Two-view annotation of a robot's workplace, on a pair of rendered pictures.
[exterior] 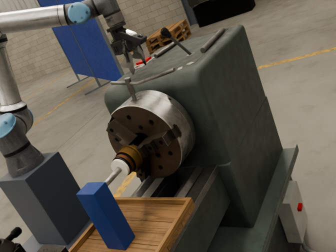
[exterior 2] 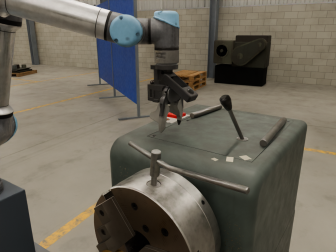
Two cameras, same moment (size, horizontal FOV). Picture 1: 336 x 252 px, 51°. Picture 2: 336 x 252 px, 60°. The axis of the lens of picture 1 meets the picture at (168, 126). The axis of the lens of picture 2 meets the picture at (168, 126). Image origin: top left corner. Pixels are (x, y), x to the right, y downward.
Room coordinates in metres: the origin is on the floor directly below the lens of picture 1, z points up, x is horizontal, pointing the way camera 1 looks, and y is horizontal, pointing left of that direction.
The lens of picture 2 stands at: (0.61, 0.07, 1.57)
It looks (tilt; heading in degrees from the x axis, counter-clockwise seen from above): 18 degrees down; 357
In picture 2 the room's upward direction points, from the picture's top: straight up
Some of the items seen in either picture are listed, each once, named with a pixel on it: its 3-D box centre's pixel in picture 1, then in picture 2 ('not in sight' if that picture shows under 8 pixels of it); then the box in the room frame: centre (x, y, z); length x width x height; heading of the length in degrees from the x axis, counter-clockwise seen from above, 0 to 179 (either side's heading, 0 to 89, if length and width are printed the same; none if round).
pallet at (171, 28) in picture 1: (168, 37); (187, 80); (9.33, -0.95, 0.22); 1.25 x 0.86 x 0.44; 151
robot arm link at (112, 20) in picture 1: (114, 20); (166, 57); (1.53, 0.03, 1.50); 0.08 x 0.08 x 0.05
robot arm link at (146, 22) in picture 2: (83, 11); (132, 31); (1.52, 0.13, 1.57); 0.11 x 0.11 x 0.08; 87
